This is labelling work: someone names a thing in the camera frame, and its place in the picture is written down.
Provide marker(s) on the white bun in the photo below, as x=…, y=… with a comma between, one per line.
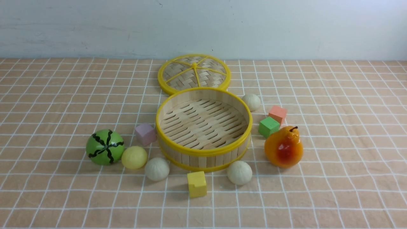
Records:
x=252, y=101
x=239, y=173
x=157, y=169

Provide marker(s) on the yellow bun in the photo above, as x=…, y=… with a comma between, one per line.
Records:
x=134, y=157

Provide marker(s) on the green toy watermelon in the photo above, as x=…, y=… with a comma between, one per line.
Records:
x=105, y=147

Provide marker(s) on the bamboo steamer tray yellow rim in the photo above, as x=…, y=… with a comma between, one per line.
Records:
x=203, y=129

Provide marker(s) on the woven bamboo steamer lid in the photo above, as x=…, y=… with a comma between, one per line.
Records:
x=193, y=70

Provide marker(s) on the pink cube block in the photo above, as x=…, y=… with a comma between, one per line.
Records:
x=145, y=134

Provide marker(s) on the green cube block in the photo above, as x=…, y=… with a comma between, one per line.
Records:
x=268, y=126

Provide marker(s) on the yellow cube block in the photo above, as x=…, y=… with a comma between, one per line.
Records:
x=197, y=184

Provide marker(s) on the salmon cube block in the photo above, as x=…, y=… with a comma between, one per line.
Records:
x=278, y=114

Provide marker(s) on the orange toy pear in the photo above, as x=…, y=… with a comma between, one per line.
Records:
x=284, y=148

